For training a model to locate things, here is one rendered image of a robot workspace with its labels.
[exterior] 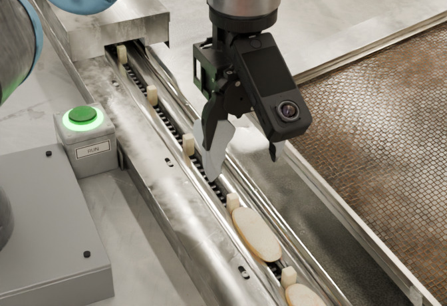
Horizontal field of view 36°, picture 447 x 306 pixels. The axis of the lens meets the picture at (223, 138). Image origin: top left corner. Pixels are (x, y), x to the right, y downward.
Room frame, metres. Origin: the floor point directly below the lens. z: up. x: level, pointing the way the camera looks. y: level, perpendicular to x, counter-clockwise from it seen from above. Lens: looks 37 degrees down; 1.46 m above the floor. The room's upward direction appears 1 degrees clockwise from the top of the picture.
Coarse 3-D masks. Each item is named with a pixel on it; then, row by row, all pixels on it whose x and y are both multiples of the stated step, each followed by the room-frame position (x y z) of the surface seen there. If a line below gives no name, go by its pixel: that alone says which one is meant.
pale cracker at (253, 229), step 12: (240, 216) 0.63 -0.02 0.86; (252, 216) 0.63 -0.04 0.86; (240, 228) 0.62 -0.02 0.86; (252, 228) 0.61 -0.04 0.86; (264, 228) 0.61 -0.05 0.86; (252, 240) 0.59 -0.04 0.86; (264, 240) 0.59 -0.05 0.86; (276, 240) 0.60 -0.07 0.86; (264, 252) 0.58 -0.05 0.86; (276, 252) 0.58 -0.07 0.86
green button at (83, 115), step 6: (78, 108) 0.80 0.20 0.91; (84, 108) 0.80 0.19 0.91; (90, 108) 0.80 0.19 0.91; (72, 114) 0.78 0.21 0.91; (78, 114) 0.78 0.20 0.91; (84, 114) 0.78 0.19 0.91; (90, 114) 0.78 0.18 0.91; (96, 114) 0.78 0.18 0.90; (72, 120) 0.77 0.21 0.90; (78, 120) 0.77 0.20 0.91; (84, 120) 0.77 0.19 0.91; (90, 120) 0.77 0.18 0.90
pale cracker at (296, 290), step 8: (288, 288) 0.52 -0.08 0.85; (296, 288) 0.52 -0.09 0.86; (304, 288) 0.52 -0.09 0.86; (288, 296) 0.51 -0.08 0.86; (296, 296) 0.51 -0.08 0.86; (304, 296) 0.51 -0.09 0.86; (312, 296) 0.51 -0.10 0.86; (296, 304) 0.50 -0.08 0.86; (304, 304) 0.50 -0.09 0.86; (312, 304) 0.50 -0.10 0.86; (320, 304) 0.50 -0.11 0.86
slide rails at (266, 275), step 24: (120, 72) 0.99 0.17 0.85; (144, 72) 0.99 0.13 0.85; (144, 96) 0.91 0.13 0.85; (168, 96) 0.91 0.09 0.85; (168, 144) 0.79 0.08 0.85; (192, 168) 0.74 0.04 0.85; (240, 192) 0.69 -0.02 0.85; (264, 216) 0.64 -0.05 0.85; (240, 240) 0.60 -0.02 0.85; (264, 264) 0.56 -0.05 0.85; (288, 264) 0.56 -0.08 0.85; (312, 288) 0.53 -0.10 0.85
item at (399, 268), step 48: (432, 48) 0.93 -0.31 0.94; (336, 96) 0.84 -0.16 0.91; (432, 96) 0.82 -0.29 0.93; (288, 144) 0.74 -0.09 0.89; (336, 144) 0.74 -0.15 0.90; (432, 144) 0.72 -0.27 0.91; (336, 192) 0.65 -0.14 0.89; (432, 192) 0.63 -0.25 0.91; (384, 240) 0.57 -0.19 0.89; (432, 240) 0.56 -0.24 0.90; (432, 288) 0.50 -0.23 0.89
